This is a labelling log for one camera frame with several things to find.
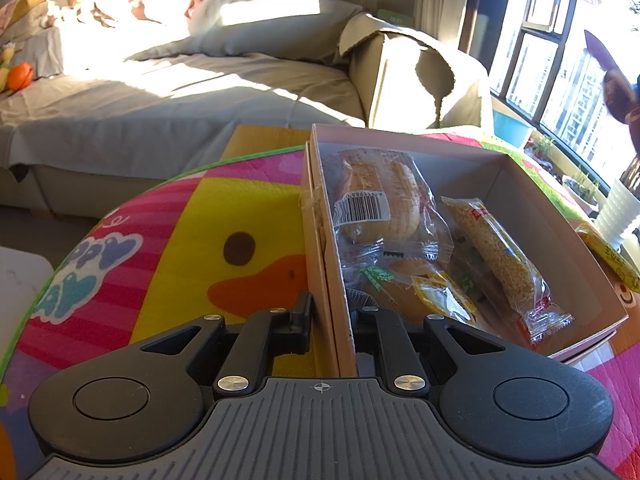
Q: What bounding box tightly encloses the sesame stick snack packet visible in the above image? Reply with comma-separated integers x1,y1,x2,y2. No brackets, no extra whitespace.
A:
442,196,574,347

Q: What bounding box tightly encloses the yellow snack packet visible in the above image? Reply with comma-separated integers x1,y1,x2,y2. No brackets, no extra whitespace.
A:
411,272,477,326

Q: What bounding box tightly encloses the orange bun green label packet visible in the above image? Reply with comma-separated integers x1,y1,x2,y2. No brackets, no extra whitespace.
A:
343,258,442,324

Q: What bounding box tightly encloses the pink cardboard box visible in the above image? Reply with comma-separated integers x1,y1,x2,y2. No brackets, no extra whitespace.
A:
302,125,628,377

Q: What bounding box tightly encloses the bread bun clear packet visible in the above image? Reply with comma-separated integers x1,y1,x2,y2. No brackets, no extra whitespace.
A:
322,148,454,266

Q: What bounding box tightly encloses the dark gloved right hand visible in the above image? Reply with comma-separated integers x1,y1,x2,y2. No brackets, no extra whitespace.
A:
585,30,639,153

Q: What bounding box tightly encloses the colourful cartoon play mat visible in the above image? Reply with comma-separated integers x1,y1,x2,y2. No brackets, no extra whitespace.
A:
0,131,640,480

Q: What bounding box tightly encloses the white ribbed flower pot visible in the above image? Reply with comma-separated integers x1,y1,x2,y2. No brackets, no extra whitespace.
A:
594,180,640,250

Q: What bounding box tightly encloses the potted green plant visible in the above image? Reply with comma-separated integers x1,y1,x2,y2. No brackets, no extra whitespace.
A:
562,171,600,218

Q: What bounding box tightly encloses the teal plastic bucket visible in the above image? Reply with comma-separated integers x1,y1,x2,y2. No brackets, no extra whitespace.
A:
492,110,532,150

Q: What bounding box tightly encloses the beige sofa bed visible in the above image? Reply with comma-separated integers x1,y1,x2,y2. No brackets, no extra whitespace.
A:
0,0,369,212

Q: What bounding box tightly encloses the torn cardboard box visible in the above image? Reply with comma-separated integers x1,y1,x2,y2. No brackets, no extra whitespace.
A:
338,13,494,134

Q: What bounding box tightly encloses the orange ball toy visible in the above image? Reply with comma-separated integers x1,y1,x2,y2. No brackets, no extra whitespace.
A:
6,63,35,92

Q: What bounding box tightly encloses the yellow plush toy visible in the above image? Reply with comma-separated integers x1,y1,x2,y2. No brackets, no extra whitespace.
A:
0,42,15,92

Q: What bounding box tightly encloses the grey pillow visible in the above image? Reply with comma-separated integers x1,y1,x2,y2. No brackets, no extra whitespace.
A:
132,0,362,65

